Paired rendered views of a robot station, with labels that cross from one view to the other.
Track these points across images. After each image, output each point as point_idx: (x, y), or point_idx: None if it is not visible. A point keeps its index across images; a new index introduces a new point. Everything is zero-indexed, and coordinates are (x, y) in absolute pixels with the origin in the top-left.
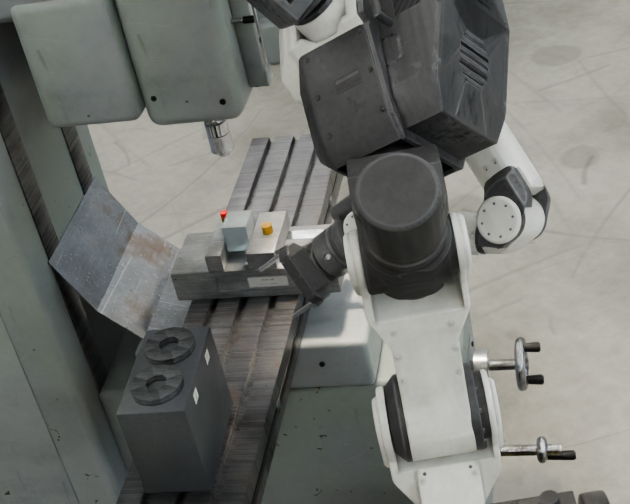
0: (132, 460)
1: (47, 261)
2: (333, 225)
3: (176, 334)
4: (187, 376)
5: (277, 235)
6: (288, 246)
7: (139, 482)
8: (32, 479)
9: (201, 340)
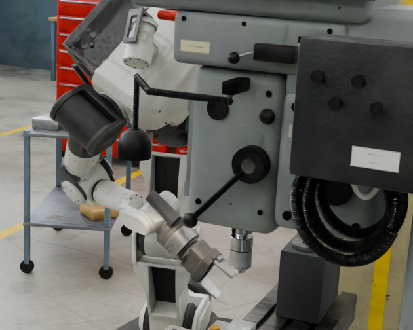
0: (346, 310)
1: None
2: (181, 219)
3: (303, 244)
4: (299, 236)
5: (208, 329)
6: (213, 248)
7: (341, 300)
8: None
9: (287, 245)
